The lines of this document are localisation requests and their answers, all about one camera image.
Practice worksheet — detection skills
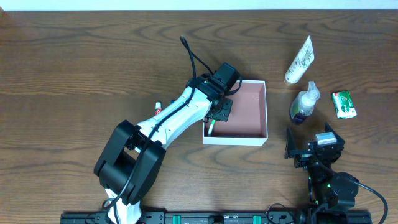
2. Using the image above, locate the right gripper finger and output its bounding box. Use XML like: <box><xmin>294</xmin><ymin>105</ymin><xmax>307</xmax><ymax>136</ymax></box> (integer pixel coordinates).
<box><xmin>325</xmin><ymin>122</ymin><xmax>345</xmax><ymax>145</ymax></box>
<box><xmin>285</xmin><ymin>128</ymin><xmax>297</xmax><ymax>159</ymax></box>

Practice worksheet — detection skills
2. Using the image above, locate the green white toothbrush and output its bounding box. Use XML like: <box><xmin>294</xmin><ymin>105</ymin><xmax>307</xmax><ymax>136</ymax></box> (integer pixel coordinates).
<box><xmin>208</xmin><ymin>119</ymin><xmax>216</xmax><ymax>136</ymax></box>

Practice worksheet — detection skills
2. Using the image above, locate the white cardboard box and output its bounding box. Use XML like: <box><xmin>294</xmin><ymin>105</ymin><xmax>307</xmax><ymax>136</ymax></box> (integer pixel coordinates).
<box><xmin>203</xmin><ymin>80</ymin><xmax>268</xmax><ymax>146</ymax></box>

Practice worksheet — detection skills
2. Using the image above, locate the Colgate toothpaste tube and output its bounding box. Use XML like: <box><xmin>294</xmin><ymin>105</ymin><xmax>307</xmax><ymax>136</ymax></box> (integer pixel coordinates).
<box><xmin>155</xmin><ymin>101</ymin><xmax>162</xmax><ymax>115</ymax></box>

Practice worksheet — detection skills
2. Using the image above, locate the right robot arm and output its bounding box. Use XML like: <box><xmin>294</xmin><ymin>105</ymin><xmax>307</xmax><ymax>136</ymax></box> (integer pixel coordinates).
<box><xmin>284</xmin><ymin>123</ymin><xmax>359</xmax><ymax>223</ymax></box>

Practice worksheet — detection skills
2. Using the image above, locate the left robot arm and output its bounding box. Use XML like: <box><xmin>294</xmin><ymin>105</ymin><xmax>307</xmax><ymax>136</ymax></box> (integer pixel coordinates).
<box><xmin>94</xmin><ymin>73</ymin><xmax>241</xmax><ymax>223</ymax></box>

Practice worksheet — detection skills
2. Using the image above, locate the green soap bar packet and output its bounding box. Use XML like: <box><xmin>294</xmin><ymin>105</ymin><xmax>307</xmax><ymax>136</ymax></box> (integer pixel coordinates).
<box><xmin>331</xmin><ymin>91</ymin><xmax>357</xmax><ymax>119</ymax></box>

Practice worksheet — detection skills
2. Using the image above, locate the clear pump soap bottle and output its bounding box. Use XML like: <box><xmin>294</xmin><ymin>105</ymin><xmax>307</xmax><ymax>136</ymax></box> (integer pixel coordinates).
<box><xmin>290</xmin><ymin>81</ymin><xmax>320</xmax><ymax>125</ymax></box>

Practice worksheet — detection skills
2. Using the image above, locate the white floral lotion tube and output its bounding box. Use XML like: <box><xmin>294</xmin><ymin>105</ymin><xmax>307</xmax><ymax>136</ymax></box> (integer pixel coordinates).
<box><xmin>284</xmin><ymin>35</ymin><xmax>315</xmax><ymax>85</ymax></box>

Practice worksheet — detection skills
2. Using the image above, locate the black mounting rail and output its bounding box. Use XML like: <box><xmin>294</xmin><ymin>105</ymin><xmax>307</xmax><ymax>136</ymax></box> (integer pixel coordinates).
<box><xmin>59</xmin><ymin>210</ymin><xmax>373</xmax><ymax>224</ymax></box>

